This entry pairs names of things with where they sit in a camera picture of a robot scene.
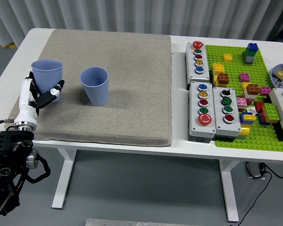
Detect four-button box with black selector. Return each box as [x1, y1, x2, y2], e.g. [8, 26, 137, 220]
[212, 86, 241, 142]

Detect blue ribbed plastic cup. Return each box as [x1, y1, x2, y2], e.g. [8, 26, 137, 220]
[80, 67, 109, 107]
[31, 60, 64, 102]

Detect grey power adapter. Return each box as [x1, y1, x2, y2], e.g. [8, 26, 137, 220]
[244, 161, 266, 179]

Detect white button box on bricks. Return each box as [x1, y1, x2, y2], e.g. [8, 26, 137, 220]
[268, 87, 283, 138]

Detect five-button grey control box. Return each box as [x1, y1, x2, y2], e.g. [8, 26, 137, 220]
[188, 81, 216, 143]
[184, 41, 211, 91]

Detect green brick on red-blue stack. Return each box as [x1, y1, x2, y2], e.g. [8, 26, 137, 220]
[258, 103, 280, 125]

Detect grey-brown fabric mat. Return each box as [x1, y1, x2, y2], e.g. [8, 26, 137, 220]
[8, 29, 172, 147]

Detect white table leg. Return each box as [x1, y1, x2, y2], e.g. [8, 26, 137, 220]
[218, 160, 240, 222]
[51, 148, 77, 210]

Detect red brick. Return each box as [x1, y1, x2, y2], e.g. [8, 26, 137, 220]
[254, 101, 266, 113]

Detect brown brick on white stack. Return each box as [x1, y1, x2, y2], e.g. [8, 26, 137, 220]
[240, 84, 259, 105]

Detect green studded baseplate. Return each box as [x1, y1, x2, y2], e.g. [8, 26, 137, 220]
[204, 44, 283, 153]

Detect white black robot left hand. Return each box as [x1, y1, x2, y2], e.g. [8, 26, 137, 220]
[14, 71, 66, 124]

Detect black floor cable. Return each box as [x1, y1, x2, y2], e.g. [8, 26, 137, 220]
[238, 164, 283, 223]

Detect white pleated curtain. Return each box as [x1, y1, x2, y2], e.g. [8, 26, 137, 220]
[0, 0, 283, 48]

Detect blue and yellow brick stack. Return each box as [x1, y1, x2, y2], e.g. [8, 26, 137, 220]
[240, 112, 257, 125]

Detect blue green grey brick tower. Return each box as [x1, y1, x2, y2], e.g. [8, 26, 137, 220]
[241, 42, 259, 65]

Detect yellow and grey brick stack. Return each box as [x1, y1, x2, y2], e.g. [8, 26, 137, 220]
[239, 126, 250, 142]

